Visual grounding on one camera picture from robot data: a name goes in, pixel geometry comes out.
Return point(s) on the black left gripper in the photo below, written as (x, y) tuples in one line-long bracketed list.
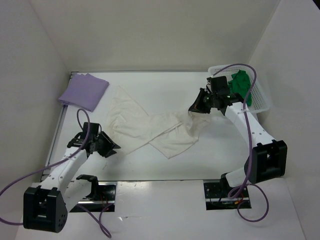
[(114, 145)]

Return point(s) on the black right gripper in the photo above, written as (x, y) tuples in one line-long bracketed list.
[(197, 106)]

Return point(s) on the cream white t-shirt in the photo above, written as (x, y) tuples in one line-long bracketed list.
[(171, 133)]

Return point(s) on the purple t-shirt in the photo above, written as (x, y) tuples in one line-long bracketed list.
[(84, 91)]

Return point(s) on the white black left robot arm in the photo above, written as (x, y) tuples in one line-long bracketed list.
[(46, 206)]

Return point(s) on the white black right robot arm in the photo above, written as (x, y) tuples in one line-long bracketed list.
[(267, 156)]

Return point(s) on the green garment in basket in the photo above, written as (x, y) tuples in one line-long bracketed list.
[(240, 83)]

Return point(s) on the white plastic laundry basket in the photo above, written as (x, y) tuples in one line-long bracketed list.
[(259, 101)]

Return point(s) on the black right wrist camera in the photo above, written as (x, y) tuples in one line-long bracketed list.
[(218, 85)]

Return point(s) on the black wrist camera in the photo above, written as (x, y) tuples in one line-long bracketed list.
[(89, 131), (218, 85)]

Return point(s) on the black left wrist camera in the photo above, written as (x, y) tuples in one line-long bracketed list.
[(89, 131)]

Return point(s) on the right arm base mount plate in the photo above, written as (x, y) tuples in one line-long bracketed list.
[(217, 199)]

